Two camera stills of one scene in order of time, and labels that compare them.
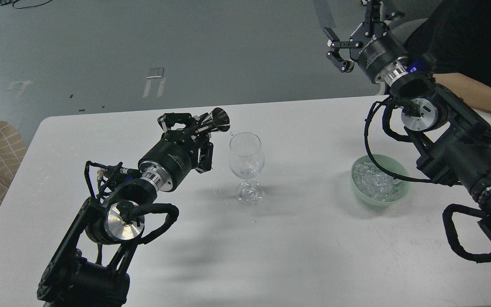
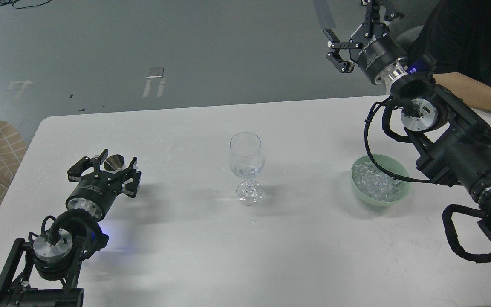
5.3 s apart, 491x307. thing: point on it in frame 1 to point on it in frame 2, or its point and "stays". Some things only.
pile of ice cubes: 373,183 stays
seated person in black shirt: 474,44 stays
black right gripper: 376,51 stays
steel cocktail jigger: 218,119 to 114,162
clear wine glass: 246,160 stays
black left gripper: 170,161 to 93,192
